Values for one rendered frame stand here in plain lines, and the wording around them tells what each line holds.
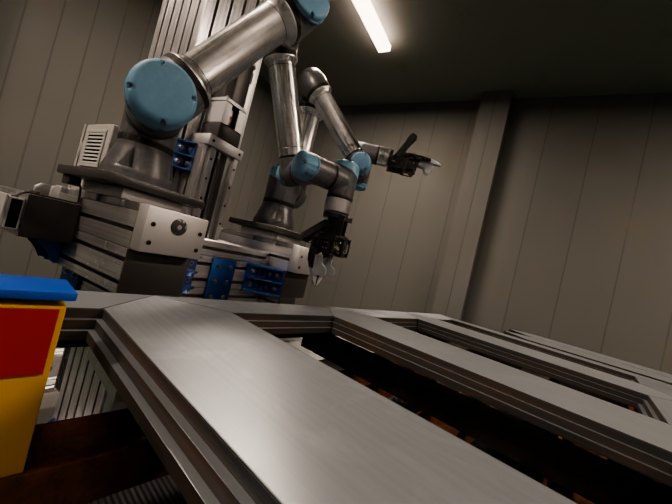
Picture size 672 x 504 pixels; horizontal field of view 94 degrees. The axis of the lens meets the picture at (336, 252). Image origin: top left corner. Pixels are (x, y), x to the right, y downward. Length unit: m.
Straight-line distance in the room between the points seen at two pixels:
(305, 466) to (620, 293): 3.72
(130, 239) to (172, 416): 0.48
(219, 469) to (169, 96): 0.62
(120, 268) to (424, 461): 0.62
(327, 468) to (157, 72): 0.67
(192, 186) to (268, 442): 0.88
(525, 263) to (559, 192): 0.79
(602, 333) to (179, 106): 3.69
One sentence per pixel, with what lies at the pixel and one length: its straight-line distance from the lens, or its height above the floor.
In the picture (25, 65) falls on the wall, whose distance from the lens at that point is 3.66.
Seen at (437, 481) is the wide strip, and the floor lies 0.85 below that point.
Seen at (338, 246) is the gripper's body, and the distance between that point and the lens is 0.89.
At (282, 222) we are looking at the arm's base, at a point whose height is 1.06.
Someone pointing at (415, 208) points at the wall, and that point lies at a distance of 4.02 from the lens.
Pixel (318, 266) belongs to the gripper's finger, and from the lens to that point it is 0.89.
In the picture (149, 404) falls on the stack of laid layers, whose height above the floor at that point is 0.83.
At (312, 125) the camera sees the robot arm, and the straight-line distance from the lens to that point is 1.39.
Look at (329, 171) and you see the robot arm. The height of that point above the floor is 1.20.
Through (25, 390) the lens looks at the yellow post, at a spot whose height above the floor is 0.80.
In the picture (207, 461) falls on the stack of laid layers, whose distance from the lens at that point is 0.24.
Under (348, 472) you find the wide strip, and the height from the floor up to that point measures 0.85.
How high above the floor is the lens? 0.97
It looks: 2 degrees up
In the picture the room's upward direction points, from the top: 14 degrees clockwise
